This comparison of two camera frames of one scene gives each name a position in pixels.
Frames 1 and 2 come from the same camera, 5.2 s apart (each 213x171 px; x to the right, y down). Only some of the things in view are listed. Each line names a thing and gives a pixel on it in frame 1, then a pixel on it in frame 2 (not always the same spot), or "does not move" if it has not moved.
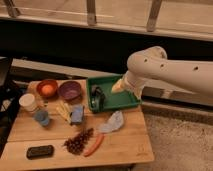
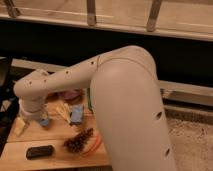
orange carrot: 91,150 does not move
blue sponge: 77,114 does not move
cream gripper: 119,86 -> 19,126
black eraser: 37,152 does not move
